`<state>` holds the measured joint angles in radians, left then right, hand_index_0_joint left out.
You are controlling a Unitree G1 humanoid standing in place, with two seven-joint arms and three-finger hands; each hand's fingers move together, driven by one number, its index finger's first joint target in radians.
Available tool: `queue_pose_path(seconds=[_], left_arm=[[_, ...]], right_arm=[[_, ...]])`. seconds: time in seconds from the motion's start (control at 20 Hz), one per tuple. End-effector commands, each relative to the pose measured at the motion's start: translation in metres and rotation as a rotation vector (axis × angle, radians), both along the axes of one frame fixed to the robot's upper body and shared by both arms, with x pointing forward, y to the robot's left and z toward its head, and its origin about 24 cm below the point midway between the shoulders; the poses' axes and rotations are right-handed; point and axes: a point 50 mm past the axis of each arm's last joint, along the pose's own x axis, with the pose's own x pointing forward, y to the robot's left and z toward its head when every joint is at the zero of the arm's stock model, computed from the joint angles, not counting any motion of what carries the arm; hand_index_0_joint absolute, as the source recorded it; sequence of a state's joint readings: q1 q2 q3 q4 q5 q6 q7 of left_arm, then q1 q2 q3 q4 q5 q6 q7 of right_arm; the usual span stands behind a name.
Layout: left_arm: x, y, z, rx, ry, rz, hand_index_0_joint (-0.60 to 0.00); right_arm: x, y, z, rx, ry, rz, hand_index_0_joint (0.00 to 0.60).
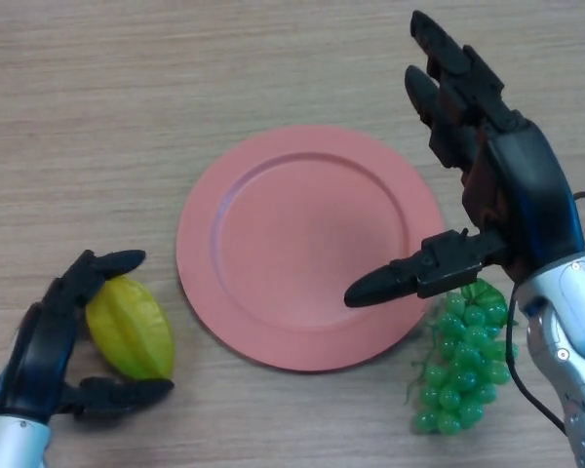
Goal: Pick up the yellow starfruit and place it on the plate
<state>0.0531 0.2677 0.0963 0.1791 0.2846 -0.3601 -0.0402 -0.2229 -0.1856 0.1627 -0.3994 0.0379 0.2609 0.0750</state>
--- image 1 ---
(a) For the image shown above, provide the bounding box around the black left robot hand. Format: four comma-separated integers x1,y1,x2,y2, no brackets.
0,249,176,424

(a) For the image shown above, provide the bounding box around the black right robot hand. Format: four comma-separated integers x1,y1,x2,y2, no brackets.
344,10,585,309

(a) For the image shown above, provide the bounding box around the yellow starfruit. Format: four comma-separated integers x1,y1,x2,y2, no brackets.
85,275,176,381

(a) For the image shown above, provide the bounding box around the pink round plate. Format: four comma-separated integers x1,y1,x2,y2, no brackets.
175,124,448,374

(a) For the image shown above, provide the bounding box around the green grape bunch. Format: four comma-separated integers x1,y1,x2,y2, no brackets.
404,282,521,437

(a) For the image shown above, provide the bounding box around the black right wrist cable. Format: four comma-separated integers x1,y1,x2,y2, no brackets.
504,191,585,433

